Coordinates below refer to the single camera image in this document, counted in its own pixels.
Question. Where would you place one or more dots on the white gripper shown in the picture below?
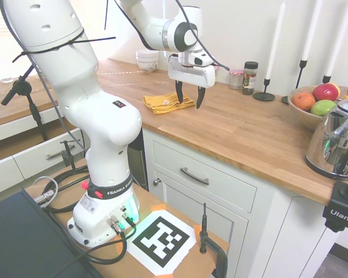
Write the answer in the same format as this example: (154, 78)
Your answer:
(188, 75)

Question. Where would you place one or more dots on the yellow terry cloth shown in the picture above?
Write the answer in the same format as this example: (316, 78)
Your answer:
(162, 105)

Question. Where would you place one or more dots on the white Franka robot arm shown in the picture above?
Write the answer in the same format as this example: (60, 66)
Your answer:
(104, 116)

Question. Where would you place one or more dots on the white counter cabinet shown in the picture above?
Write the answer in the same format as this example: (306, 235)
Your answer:
(266, 220)

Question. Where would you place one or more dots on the glass jar red checkered lid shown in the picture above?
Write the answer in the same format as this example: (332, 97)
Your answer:
(217, 73)
(235, 81)

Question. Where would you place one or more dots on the plain white bowl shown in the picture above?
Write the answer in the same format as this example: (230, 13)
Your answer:
(146, 55)

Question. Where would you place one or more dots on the spice jar with black lid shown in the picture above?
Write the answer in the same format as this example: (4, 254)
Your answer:
(249, 81)

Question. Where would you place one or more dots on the black candle holder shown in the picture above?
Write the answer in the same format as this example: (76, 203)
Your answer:
(326, 78)
(264, 96)
(303, 64)

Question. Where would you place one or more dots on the round metal cabinet knob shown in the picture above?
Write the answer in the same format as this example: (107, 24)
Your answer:
(157, 182)

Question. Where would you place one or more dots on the wooden fruit bowl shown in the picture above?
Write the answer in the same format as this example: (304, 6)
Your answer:
(301, 116)

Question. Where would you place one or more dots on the green apple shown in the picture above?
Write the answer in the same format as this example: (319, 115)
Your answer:
(323, 108)

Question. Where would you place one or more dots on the red apple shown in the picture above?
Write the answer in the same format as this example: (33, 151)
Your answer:
(324, 92)

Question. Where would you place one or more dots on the black screw clamp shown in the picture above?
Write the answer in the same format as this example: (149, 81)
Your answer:
(67, 156)
(203, 231)

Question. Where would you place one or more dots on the yellow orange fruit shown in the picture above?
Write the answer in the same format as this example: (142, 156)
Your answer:
(337, 87)

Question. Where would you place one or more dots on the black white tag paper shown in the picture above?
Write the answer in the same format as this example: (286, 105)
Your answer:
(162, 240)

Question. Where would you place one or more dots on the shiny steel kettle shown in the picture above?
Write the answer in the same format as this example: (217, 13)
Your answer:
(336, 144)

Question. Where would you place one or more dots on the black boom stand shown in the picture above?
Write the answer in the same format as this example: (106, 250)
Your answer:
(20, 87)

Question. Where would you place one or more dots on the white drawer unit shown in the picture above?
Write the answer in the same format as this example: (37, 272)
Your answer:
(32, 162)

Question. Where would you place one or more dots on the small glass dish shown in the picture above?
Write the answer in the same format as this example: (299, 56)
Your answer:
(6, 80)

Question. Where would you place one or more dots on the dark flat case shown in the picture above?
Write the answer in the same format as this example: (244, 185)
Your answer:
(17, 240)

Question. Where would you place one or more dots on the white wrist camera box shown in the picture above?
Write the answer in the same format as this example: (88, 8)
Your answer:
(201, 60)

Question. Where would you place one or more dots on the black clamp camera stand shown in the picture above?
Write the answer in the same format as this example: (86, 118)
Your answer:
(340, 214)

